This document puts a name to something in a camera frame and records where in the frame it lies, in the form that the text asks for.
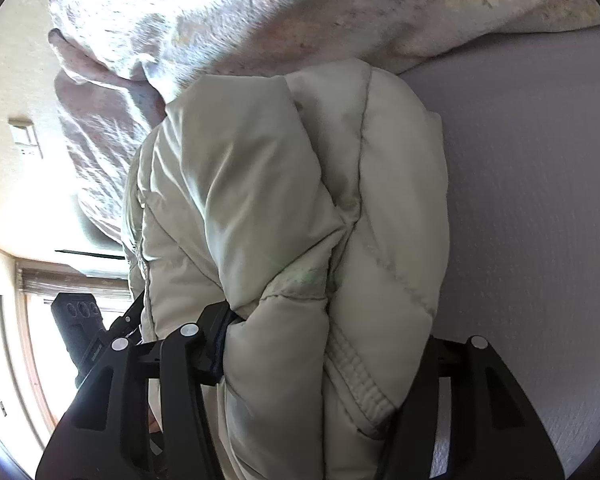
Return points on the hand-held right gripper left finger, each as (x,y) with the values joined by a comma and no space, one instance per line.
(207,340)

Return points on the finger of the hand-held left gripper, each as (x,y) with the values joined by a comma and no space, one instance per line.
(130,317)

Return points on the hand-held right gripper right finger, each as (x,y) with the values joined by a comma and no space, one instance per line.
(442,360)

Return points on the white puffer jacket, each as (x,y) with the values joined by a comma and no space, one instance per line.
(280,200)

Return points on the bamboo window blind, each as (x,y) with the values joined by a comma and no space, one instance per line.
(75,285)

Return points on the wooden framed window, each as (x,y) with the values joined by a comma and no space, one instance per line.
(32,340)

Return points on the lavender bed sheet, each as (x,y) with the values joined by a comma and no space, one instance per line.
(530,200)

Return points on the pink floral duvet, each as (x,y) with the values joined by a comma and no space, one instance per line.
(190,20)

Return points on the beige wall socket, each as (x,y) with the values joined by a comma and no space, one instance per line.
(30,151)

